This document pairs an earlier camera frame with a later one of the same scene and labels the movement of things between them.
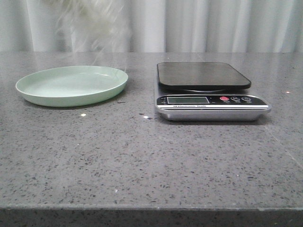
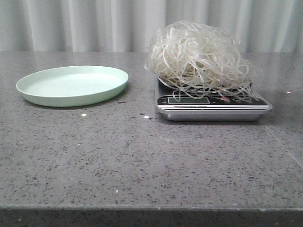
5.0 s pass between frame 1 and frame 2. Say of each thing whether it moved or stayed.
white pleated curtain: stayed
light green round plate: stayed
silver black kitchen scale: stayed
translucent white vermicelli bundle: moved
